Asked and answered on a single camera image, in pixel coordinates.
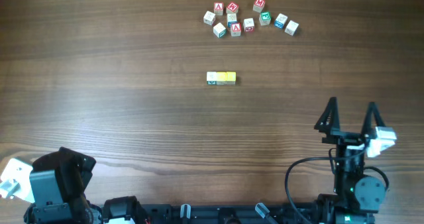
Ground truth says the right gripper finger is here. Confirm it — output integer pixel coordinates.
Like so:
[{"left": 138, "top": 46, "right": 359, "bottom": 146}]
[
  {"left": 360, "top": 102, "right": 386, "bottom": 139},
  {"left": 314, "top": 97, "right": 340, "bottom": 133}
]

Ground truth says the yellow block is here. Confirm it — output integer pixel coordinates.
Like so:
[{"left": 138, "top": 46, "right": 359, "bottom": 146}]
[
  {"left": 217, "top": 72, "right": 227, "bottom": 85},
  {"left": 226, "top": 72, "right": 237, "bottom": 85}
]

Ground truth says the green V block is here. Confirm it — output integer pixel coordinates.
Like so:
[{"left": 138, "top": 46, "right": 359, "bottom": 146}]
[{"left": 207, "top": 71, "right": 217, "bottom": 85}]

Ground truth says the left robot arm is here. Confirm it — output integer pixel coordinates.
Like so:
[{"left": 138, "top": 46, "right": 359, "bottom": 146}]
[{"left": 23, "top": 147, "right": 150, "bottom": 223}]

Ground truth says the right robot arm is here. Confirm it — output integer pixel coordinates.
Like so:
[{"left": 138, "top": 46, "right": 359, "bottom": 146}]
[{"left": 310, "top": 97, "right": 397, "bottom": 223}]

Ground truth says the plain wood block right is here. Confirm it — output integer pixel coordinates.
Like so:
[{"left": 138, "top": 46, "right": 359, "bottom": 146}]
[{"left": 285, "top": 21, "right": 299, "bottom": 36}]

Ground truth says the plain wood block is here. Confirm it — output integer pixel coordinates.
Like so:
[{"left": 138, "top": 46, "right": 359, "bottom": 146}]
[
  {"left": 203, "top": 11, "right": 216, "bottom": 26},
  {"left": 285, "top": 21, "right": 299, "bottom": 36}
]

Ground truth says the blue picture block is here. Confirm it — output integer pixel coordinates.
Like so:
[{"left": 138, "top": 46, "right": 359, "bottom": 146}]
[{"left": 274, "top": 13, "right": 288, "bottom": 29}]

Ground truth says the green letter block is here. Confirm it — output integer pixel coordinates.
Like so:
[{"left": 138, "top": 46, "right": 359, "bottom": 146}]
[{"left": 259, "top": 11, "right": 272, "bottom": 26}]

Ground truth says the red edged wood block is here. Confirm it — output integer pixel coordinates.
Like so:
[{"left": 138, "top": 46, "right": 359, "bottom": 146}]
[{"left": 243, "top": 18, "right": 254, "bottom": 32}]

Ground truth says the red A block lower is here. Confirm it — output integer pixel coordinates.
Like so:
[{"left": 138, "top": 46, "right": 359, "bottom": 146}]
[{"left": 231, "top": 23, "right": 242, "bottom": 36}]

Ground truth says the red a block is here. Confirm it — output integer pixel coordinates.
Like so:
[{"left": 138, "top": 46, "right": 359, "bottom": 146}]
[
  {"left": 231, "top": 23, "right": 242, "bottom": 36},
  {"left": 213, "top": 2, "right": 224, "bottom": 16}
]

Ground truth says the red M block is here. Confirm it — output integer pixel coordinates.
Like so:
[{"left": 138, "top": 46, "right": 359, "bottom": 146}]
[{"left": 252, "top": 0, "right": 266, "bottom": 13}]

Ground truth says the blue edged wood block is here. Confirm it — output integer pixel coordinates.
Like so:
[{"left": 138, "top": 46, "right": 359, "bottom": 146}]
[{"left": 227, "top": 13, "right": 237, "bottom": 28}]

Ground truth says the green edged wood block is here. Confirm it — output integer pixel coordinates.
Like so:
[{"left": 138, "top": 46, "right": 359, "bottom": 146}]
[{"left": 213, "top": 23, "right": 227, "bottom": 38}]

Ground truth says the red W block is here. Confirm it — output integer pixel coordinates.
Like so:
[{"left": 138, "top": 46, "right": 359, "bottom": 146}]
[{"left": 226, "top": 1, "right": 239, "bottom": 14}]

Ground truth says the plain wood block left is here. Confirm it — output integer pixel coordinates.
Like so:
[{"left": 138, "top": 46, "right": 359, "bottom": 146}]
[{"left": 203, "top": 11, "right": 216, "bottom": 26}]

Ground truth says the red A block top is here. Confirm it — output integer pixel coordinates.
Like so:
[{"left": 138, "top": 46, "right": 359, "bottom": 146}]
[{"left": 213, "top": 2, "right": 224, "bottom": 16}]

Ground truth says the right camera cable black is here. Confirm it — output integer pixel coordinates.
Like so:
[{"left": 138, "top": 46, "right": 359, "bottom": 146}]
[{"left": 284, "top": 144, "right": 368, "bottom": 224}]

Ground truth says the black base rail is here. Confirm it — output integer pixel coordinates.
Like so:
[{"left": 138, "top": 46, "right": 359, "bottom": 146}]
[{"left": 142, "top": 202, "right": 375, "bottom": 224}]

